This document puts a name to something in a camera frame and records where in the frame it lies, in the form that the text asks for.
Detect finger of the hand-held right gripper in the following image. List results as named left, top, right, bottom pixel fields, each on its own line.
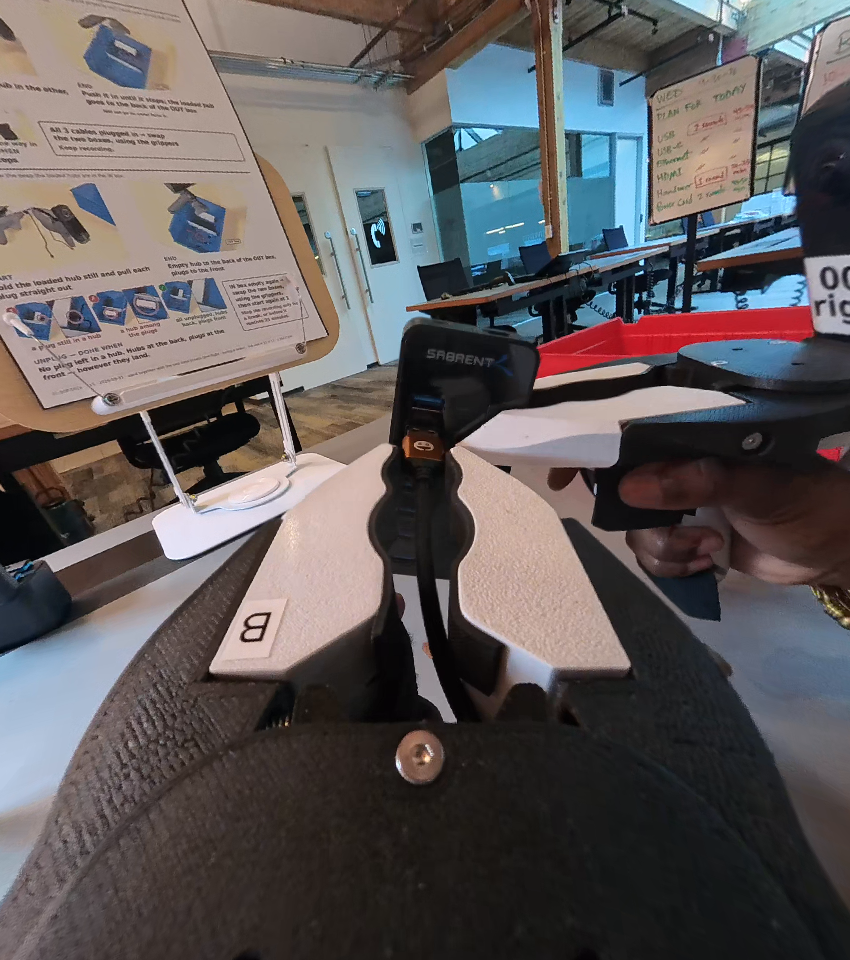
left=461, top=386, right=748, bottom=470
left=532, top=360, right=679, bottom=393

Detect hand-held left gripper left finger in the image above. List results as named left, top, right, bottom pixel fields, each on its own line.
left=207, top=442, right=406, bottom=687

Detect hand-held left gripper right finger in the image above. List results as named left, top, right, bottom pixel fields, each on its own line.
left=451, top=446, right=633, bottom=696

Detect matte black usb hub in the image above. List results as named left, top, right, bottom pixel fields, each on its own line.
left=391, top=318, right=542, bottom=455

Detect black cable with gold plug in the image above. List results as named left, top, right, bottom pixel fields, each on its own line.
left=401, top=401, right=482, bottom=725

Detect person's right hand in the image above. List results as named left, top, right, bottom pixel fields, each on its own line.
left=547, top=450, right=850, bottom=594

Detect red plastic bin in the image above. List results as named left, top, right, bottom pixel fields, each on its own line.
left=537, top=307, right=846, bottom=462

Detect wooden table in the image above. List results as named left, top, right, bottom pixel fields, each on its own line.
left=695, top=228, right=804, bottom=275
left=406, top=243, right=672, bottom=335

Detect black office chair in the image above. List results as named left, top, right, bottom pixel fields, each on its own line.
left=417, top=257, right=473, bottom=301
left=117, top=411, right=261, bottom=481

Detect black phone icon sign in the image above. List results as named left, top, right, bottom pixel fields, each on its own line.
left=353, top=187, right=401, bottom=269

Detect printed instruction poster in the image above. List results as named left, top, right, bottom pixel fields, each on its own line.
left=0, top=0, right=313, bottom=410

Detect wooden support post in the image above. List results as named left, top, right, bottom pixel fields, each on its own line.
left=530, top=0, right=570, bottom=260

